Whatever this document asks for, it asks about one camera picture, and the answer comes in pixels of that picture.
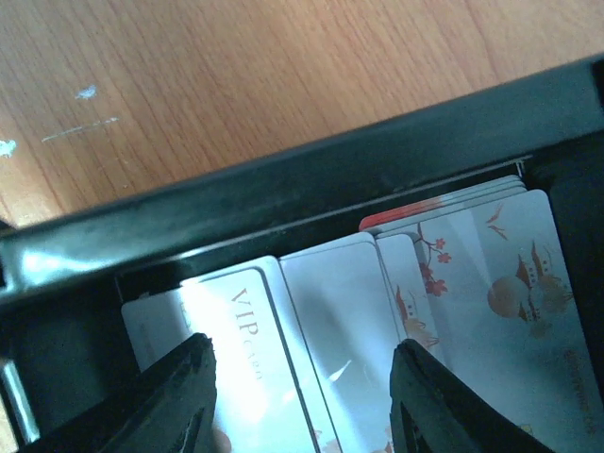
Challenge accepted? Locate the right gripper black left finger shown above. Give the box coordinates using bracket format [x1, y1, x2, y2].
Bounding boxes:
[20, 333, 217, 452]

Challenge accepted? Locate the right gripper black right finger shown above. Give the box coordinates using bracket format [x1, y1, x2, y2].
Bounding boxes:
[390, 339, 550, 452]

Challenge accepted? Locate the white card stack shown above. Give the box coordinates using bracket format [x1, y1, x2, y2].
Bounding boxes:
[122, 183, 603, 452]

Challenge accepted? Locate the black left card bin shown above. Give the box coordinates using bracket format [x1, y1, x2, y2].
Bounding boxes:
[1, 55, 603, 436]

